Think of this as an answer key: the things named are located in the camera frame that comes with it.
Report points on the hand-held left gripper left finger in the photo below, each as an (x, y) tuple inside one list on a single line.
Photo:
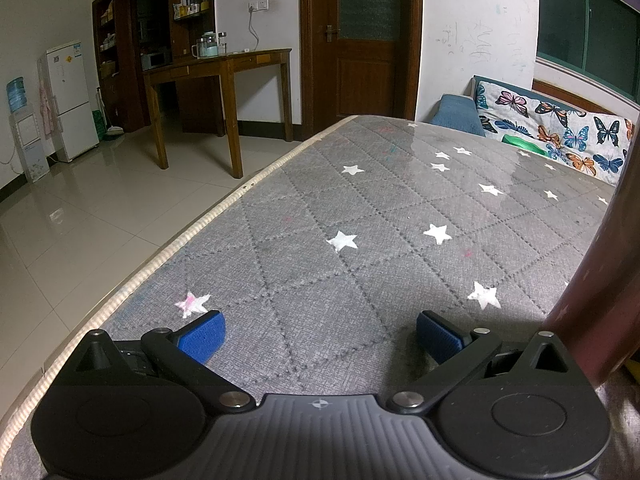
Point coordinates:
[(202, 336)]

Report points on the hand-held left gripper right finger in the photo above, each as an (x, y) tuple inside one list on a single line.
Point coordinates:
[(440, 337)]

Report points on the pink cat-ear bottle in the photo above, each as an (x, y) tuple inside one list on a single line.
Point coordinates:
[(600, 300)]

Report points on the yellow cloth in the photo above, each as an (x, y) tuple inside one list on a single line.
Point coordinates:
[(634, 372)]

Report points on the green bowl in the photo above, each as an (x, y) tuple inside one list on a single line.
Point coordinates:
[(522, 144)]

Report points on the blue sofa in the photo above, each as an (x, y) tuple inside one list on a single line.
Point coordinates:
[(457, 112)]

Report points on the broom with dustpan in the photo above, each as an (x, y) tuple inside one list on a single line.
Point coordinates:
[(112, 129)]

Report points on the butterfly print blanket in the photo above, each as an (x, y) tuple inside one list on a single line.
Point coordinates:
[(560, 127)]

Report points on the white water dispenser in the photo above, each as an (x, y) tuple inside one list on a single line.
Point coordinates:
[(29, 147)]

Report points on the white refrigerator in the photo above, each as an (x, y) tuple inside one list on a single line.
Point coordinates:
[(71, 101)]

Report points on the brown wooden table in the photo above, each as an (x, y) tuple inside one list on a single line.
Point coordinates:
[(227, 66)]

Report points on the pink hanging cloth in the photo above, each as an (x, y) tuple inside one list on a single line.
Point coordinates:
[(46, 111)]

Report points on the brown wooden door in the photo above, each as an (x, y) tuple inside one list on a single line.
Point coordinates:
[(362, 72)]

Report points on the grey microwave oven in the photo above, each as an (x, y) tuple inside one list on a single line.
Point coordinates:
[(155, 60)]

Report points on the glass kettle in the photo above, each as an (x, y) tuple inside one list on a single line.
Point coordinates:
[(205, 47)]

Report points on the glass jar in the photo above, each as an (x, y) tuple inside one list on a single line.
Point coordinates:
[(222, 43)]

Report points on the blue water jug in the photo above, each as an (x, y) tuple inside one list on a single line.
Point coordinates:
[(17, 93)]

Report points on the green-framed window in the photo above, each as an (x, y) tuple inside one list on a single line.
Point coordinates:
[(585, 40)]

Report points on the dark wooden wall cabinet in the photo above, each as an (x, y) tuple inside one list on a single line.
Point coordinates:
[(126, 96)]

